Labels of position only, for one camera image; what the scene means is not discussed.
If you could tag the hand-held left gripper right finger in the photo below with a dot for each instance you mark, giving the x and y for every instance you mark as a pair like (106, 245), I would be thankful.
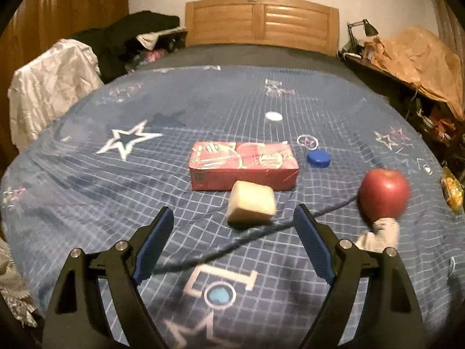
(314, 247)

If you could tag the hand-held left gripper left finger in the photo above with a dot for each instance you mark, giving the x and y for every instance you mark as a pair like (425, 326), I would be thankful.
(152, 243)

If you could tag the cream foam block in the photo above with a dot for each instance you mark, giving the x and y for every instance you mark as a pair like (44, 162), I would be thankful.
(250, 201)

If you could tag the red apple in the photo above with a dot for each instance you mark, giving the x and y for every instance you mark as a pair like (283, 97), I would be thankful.
(383, 192)

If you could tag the blue bottle cap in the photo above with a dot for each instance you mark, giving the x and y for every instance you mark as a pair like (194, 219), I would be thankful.
(318, 157)

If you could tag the red rectangular box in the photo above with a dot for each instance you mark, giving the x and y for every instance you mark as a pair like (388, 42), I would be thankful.
(236, 167)

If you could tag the blue checked star blanket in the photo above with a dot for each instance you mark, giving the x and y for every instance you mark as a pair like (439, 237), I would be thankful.
(181, 116)

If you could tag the white bottle cap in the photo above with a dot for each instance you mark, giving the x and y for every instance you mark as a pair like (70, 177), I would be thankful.
(273, 116)

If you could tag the grey patterned cloth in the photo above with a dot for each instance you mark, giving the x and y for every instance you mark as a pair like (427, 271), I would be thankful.
(14, 283)

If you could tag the yellow gold snack packet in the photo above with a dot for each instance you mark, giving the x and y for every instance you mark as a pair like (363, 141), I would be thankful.
(452, 189)

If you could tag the clear plastic wrapper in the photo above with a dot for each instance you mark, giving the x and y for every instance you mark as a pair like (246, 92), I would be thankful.
(273, 87)

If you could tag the dark wooden desk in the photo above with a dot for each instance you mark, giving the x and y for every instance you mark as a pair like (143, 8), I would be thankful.
(367, 67)

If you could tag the pink patterned bag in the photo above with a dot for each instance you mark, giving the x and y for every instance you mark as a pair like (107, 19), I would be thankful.
(152, 55)

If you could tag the white crumpled cover cloth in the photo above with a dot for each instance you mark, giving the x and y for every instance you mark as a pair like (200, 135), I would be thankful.
(47, 87)

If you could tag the dark grey bed sheet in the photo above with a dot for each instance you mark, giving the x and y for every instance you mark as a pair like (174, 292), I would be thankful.
(254, 56)

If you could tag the grey white cloth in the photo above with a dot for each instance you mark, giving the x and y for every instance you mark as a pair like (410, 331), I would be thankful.
(147, 40)

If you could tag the black clothing pile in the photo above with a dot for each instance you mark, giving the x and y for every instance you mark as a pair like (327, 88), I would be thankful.
(138, 25)

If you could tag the orange cover cloth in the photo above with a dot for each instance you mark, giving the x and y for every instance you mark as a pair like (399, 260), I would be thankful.
(417, 54)

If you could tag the black desk lamp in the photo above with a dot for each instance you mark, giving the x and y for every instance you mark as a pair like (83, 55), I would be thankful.
(370, 27)

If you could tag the light wooden headboard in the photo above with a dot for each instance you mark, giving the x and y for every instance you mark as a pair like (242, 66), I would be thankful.
(225, 21)

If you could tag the brown wooden wardrobe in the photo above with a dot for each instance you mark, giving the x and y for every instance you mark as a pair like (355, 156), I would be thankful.
(72, 3)

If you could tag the beige patterned curtain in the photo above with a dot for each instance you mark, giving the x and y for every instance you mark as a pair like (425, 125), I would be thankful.
(450, 25)

